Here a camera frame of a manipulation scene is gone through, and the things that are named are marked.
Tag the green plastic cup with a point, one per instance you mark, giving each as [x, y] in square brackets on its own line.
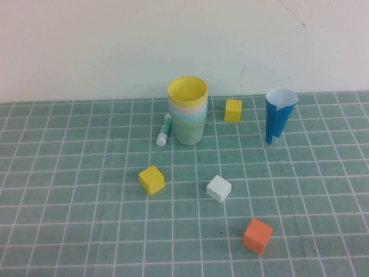
[188, 132]

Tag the light blue plastic cup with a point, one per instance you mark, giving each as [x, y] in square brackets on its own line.
[186, 117]

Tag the pink plastic cup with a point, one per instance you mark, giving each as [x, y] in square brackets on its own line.
[184, 111]

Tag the yellow plastic cup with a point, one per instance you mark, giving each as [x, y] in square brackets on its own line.
[187, 89]

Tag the green white glue stick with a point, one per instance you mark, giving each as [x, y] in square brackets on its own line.
[165, 127]

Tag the yellow foam cube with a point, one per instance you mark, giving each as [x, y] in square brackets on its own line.
[233, 111]
[151, 180]

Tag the white foam cube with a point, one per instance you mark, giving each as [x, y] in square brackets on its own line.
[218, 189]

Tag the blue paper cone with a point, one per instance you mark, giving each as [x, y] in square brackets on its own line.
[275, 121]

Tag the orange foam cube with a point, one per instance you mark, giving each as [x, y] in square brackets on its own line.
[256, 236]

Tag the teal grid tablecloth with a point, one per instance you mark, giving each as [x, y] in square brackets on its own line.
[57, 173]

